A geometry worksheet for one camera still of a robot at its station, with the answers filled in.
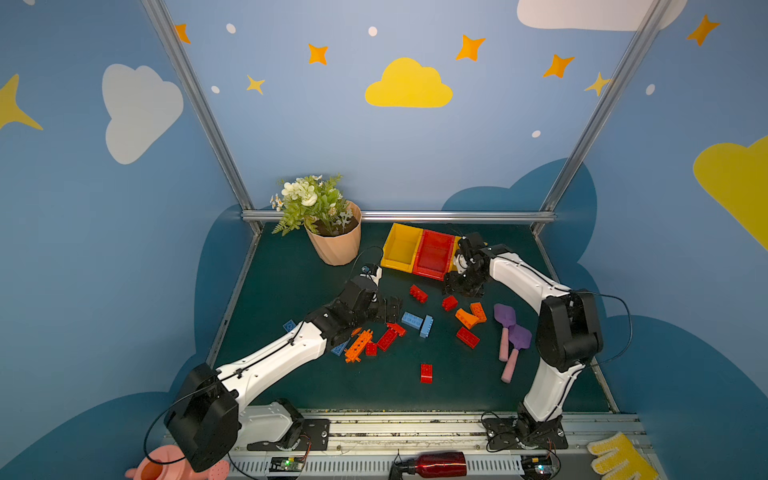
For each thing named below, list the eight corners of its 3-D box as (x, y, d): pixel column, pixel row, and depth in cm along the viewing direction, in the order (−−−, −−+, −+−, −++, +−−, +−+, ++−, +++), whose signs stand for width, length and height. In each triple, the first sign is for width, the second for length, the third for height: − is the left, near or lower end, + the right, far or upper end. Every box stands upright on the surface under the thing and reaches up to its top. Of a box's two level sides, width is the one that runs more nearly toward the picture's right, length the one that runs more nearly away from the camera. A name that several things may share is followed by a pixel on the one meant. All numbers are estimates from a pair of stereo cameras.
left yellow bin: (379, 268, 110) (378, 257, 105) (391, 233, 121) (391, 222, 116) (411, 276, 108) (412, 265, 103) (421, 239, 119) (422, 228, 114)
